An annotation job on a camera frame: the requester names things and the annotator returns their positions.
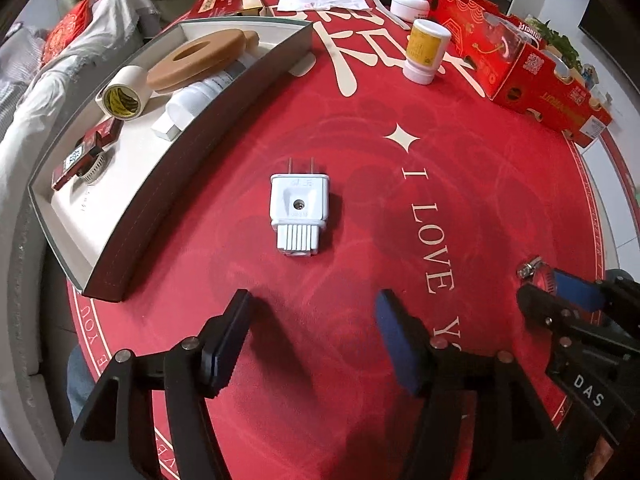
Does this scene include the person's blue jeans leg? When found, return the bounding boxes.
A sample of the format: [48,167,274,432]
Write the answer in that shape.
[67,347,97,422]

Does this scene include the grey shallow box tray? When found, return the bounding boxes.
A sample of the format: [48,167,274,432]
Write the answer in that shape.
[27,19,315,304]

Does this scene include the flat red gift box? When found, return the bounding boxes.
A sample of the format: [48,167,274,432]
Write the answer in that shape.
[192,0,266,19]

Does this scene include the potted green plants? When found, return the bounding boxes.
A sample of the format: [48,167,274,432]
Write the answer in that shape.
[525,17,584,74]

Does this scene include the white pill bottle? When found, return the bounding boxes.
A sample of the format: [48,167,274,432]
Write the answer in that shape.
[165,55,261,129]

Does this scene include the grey striped cloth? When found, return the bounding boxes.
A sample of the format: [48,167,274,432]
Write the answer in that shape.
[0,22,47,127]

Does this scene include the metal hose clamp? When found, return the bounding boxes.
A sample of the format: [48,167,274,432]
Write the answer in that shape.
[517,257,557,292]

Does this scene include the white plug adapter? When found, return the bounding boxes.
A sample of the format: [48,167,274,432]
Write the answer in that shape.
[270,157,332,257]

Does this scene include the red cardboard box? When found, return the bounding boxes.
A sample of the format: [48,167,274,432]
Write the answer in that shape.
[427,0,614,149]

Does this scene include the white rectangular block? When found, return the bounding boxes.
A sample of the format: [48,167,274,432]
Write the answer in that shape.
[151,112,184,142]

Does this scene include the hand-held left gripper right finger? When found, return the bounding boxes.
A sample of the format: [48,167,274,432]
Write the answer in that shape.
[375,289,563,480]

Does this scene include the white plastic strip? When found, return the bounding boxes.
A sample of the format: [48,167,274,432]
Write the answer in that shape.
[370,0,416,24]

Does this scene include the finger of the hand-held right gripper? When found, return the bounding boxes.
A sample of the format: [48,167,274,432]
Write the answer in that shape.
[552,268,640,331]
[516,284,583,356]

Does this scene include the sofa with white cover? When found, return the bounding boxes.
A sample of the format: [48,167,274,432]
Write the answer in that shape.
[0,0,162,461]

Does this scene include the clear plastic container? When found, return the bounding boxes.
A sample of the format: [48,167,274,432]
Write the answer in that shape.
[482,12,524,64]

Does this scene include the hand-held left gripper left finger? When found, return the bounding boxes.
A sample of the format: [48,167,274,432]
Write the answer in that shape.
[55,289,253,480]

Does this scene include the beige masking tape roll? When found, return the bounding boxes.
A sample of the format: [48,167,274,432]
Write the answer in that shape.
[76,152,109,185]

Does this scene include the white jar with teal lid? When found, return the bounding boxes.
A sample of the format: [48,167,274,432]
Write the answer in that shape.
[390,0,431,24]

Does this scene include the black television screen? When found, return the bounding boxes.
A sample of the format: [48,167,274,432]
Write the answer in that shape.
[577,0,632,36]

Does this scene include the small red box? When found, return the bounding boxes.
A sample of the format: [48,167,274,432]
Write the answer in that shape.
[51,119,121,192]

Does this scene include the white bottle with yellow label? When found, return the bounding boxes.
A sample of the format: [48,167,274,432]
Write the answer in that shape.
[402,19,451,85]

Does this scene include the white tape roll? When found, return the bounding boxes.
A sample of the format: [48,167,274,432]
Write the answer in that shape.
[95,65,151,121]

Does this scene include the thick wooden ring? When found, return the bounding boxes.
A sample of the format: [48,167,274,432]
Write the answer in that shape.
[146,29,247,94]

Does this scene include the red round tablecloth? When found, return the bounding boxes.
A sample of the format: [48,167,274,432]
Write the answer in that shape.
[67,0,640,480]

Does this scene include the red patterned cushion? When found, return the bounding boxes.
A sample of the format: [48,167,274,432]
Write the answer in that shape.
[40,0,94,66]

